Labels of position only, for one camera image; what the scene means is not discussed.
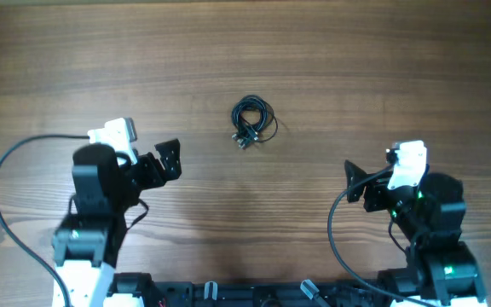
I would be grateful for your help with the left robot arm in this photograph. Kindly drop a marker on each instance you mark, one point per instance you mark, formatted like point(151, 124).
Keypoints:
point(87, 242)

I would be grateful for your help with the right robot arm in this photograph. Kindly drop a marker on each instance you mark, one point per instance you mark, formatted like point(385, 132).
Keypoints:
point(440, 266)

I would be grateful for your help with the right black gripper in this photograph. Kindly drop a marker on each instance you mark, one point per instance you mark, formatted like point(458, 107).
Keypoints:
point(377, 191)

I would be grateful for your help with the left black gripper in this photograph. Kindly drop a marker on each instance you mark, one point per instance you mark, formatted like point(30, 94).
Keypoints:
point(169, 165)

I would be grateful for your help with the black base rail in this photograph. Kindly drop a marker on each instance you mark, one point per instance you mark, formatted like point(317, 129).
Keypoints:
point(262, 294)

